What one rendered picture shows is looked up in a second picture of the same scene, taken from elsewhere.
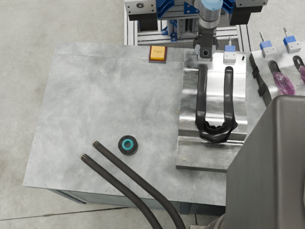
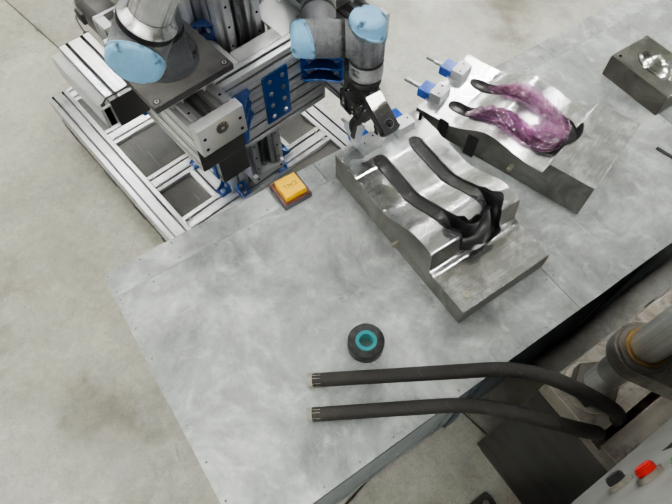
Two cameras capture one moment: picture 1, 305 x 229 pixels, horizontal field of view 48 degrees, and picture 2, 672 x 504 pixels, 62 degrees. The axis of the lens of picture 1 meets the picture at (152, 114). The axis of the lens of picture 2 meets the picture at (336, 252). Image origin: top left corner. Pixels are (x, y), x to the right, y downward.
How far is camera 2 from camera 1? 0.56 m
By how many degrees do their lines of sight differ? 22
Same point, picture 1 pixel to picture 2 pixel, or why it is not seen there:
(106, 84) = (249, 283)
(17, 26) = not seen: outside the picture
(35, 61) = (20, 379)
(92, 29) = (89, 265)
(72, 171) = (313, 454)
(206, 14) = (371, 55)
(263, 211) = not seen: outside the picture
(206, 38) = (376, 102)
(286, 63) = (470, 95)
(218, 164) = (513, 269)
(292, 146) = not seen: outside the picture
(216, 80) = (412, 164)
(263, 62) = (442, 110)
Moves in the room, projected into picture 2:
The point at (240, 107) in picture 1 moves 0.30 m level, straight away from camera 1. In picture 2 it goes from (476, 175) to (438, 86)
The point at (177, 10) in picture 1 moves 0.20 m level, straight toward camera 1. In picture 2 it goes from (258, 122) to (299, 164)
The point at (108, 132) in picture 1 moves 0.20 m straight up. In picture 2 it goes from (316, 350) to (312, 315)
